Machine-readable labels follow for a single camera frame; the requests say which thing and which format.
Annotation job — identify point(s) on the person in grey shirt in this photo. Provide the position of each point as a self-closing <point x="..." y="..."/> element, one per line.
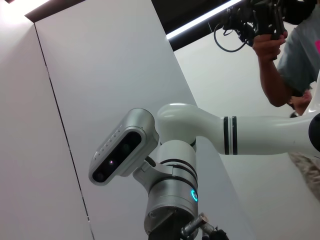
<point x="300" y="50"/>

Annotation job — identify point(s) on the operator hand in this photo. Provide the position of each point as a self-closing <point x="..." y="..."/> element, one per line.
<point x="267" y="47"/>

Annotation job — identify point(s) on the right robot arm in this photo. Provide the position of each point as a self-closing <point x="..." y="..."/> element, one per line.
<point x="262" y="135"/>

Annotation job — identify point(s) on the dark haired person head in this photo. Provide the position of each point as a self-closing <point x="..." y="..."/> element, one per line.
<point x="300" y="100"/>

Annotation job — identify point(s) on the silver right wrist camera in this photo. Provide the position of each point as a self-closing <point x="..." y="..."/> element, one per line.
<point x="125" y="147"/>

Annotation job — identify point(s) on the white ceiling light strip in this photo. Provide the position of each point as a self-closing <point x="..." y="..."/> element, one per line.
<point x="200" y="21"/>

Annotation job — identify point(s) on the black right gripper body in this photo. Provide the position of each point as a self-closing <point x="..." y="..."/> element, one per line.
<point x="170" y="225"/>

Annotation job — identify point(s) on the operator beige trousers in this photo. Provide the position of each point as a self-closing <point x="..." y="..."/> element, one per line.
<point x="308" y="172"/>

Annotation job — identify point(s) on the operator forearm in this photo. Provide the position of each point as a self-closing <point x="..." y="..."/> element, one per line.
<point x="275" y="82"/>

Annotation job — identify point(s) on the black handheld control rig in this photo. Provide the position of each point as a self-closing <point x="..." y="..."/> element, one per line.
<point x="260" y="15"/>

